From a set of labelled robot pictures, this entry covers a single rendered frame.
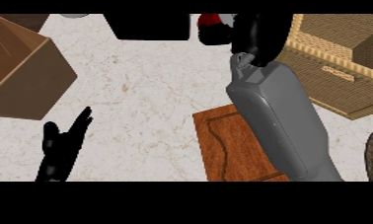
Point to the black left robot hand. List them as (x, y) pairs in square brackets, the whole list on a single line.
[(61, 155)]

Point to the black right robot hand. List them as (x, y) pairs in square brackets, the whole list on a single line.
[(260, 37)]

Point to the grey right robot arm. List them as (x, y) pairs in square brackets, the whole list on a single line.
[(279, 112)]

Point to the red and black can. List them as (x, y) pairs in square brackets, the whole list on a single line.
[(214, 32)]

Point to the tan wicker basket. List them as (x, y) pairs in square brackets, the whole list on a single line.
[(335, 83)]

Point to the brown wooden cutting board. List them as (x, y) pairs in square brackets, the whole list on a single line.
[(228, 149)]

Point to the black appliance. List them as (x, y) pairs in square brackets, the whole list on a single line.
[(148, 26)]

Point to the brown wooden box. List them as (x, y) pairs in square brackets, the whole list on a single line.
[(31, 80)]

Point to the small grey object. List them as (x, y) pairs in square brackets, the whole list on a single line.
[(74, 15)]

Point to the dark brown wooden panel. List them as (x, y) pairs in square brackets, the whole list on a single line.
[(24, 20)]

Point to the dark brown round object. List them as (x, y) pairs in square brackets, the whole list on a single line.
[(369, 159)]

